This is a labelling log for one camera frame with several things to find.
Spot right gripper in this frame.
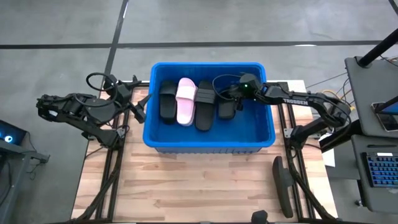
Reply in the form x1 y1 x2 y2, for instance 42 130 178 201
219 73 262 112

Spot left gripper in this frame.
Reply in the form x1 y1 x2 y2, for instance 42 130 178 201
104 76 153 123

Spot black smooth-strap slide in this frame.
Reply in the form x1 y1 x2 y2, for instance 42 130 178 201
159 80 178 125

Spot pale pink slide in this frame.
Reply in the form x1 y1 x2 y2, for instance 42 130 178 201
175 77 198 127

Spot blue plastic bin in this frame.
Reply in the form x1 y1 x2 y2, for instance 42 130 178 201
142 62 277 155

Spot white paper sheet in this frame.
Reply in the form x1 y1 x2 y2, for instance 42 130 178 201
322 132 336 168

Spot black computer blue light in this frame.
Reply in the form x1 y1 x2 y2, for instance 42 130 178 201
0 119 27 147

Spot grey desk with pole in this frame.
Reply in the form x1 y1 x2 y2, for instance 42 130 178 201
344 55 398 139

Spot grey metal stand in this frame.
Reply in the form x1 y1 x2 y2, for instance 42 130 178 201
0 139 50 224

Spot black pole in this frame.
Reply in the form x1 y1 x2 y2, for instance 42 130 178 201
356 27 398 68

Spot tablet screen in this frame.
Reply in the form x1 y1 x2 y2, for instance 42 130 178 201
371 96 398 132

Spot grey desk with keyboard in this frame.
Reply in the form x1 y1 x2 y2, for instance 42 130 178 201
351 134 398 215

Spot backlit black keyboard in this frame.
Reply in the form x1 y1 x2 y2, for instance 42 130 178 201
361 151 398 189

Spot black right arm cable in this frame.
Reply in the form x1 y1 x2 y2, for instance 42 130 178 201
212 73 245 101

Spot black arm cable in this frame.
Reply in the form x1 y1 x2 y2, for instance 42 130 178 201
212 73 245 101
86 72 118 108

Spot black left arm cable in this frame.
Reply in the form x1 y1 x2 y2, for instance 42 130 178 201
86 72 118 108

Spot black left frame rails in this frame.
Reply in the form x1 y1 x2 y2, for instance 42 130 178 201
73 74 150 224

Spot black frame rails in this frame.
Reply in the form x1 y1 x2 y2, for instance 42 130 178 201
73 74 150 224
275 81 338 224

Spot black floor cable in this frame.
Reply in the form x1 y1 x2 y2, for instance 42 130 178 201
306 72 348 90

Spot black right frame rails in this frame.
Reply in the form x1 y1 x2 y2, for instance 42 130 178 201
275 81 338 224

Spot yellow power cable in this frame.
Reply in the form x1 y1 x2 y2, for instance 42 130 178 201
320 89 356 113

